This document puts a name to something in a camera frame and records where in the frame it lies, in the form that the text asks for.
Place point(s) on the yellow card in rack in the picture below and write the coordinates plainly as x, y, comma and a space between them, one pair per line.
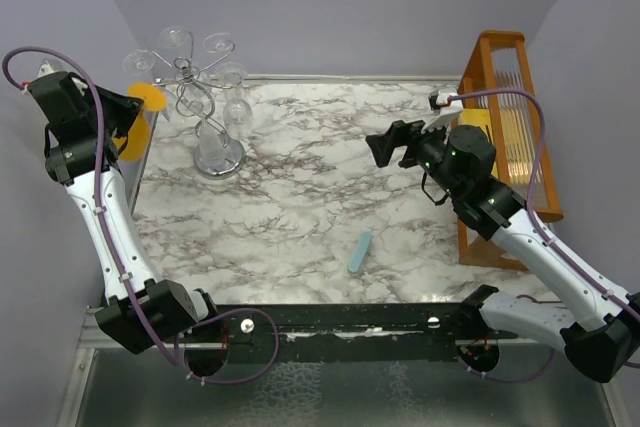
477, 117

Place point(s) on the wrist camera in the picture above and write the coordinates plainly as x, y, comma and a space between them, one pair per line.
443, 110
50, 66

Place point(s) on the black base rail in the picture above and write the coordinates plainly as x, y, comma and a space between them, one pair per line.
328, 333

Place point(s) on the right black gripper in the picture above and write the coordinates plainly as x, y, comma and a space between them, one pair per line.
385, 144

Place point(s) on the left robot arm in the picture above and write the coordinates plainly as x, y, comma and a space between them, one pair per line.
142, 306

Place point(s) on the wooden dish rack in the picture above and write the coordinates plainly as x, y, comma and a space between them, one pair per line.
499, 61

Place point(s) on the yellow plastic wine glass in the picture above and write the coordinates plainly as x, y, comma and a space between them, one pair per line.
133, 146

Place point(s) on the clear ribbed wine glass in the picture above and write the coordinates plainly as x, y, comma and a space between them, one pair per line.
211, 147

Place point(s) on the chrome wine glass rack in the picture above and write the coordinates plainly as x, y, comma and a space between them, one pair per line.
191, 94

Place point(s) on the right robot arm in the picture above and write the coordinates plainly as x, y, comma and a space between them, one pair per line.
597, 327

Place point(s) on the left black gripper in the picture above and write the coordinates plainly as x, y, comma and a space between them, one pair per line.
126, 107

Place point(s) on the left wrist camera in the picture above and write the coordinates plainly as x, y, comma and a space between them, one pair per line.
50, 66

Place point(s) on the light blue eraser bar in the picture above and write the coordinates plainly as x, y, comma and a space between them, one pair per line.
358, 257

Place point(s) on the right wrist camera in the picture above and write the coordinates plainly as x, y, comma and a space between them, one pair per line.
443, 110

